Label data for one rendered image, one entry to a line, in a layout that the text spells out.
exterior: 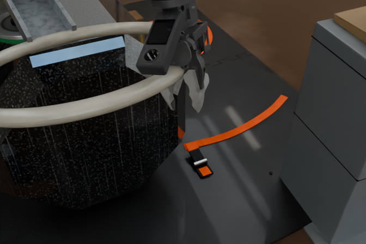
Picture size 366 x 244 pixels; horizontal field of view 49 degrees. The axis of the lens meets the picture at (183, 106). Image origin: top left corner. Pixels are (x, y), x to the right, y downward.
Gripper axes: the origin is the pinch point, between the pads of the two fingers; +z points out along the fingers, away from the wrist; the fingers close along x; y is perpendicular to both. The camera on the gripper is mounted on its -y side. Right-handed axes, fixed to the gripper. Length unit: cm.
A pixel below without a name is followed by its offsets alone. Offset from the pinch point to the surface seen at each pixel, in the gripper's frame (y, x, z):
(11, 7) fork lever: 16, 55, -14
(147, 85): -8.3, 1.0, -8.4
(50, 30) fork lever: 19, 46, -8
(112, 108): -14.1, 4.2, -7.2
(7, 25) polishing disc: 35, 83, -3
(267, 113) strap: 139, 25, 84
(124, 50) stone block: 51, 49, 11
